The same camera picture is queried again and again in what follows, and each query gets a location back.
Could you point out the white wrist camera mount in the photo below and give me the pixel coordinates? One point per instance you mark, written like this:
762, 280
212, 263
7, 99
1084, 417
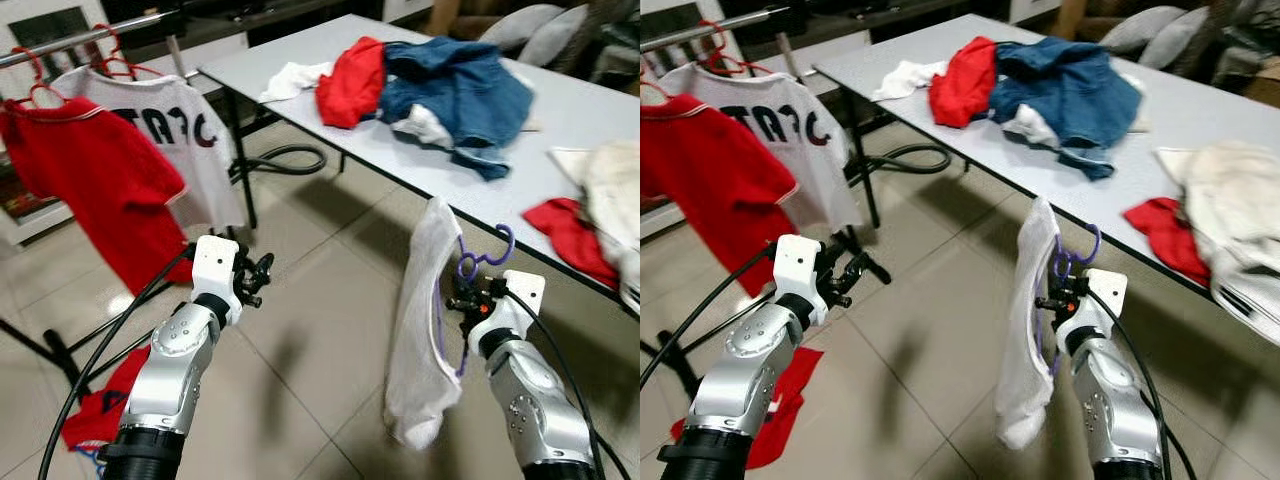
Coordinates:
520, 300
797, 265
213, 265
1102, 298

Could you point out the red cloth garment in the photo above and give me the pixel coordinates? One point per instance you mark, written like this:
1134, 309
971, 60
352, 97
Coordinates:
350, 80
105, 400
790, 400
962, 80
570, 235
1170, 235

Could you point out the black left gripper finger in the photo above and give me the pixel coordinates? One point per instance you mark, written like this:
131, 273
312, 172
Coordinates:
857, 264
254, 295
263, 263
843, 295

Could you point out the small white cloth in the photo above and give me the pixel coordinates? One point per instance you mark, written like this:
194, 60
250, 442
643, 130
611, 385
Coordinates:
295, 80
908, 78

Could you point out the white jeans black stitching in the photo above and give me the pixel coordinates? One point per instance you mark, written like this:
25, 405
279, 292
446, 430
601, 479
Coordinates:
630, 290
1250, 300

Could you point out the blue denim garment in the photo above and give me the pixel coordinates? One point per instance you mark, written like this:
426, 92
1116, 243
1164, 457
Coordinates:
460, 95
1075, 95

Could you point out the off-white cloth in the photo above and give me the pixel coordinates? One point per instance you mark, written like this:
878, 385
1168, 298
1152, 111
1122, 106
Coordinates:
1035, 125
425, 125

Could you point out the grey pillow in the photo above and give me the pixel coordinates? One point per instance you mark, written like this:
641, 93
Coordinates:
1140, 25
560, 35
1180, 35
520, 25

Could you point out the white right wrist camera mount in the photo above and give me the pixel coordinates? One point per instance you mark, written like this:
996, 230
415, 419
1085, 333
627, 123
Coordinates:
1102, 298
520, 300

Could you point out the red t-shirt white trim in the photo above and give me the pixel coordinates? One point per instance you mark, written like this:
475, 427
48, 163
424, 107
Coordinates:
710, 180
90, 180

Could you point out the cream cloth garment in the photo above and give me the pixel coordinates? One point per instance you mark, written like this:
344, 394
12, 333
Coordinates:
1235, 200
610, 200

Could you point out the white t-shirt black print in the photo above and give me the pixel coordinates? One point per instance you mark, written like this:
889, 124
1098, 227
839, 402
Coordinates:
190, 150
800, 150

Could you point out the purple plastic hanger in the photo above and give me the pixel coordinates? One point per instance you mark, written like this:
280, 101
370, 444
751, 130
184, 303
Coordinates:
1085, 255
490, 258

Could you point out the brown cardboard box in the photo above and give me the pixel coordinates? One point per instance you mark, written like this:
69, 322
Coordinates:
1265, 80

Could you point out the red plastic hanger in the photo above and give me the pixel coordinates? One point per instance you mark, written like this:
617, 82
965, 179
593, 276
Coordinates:
120, 65
40, 85
730, 62

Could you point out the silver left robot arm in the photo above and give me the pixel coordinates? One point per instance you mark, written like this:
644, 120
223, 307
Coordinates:
750, 370
175, 370

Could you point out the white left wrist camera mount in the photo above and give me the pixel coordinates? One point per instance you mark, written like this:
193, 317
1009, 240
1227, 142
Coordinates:
213, 265
797, 265

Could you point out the plain white t-shirt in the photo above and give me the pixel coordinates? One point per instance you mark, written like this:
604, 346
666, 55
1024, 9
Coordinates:
420, 320
1025, 320

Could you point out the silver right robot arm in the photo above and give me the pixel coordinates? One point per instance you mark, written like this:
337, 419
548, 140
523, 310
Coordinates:
1120, 410
535, 410

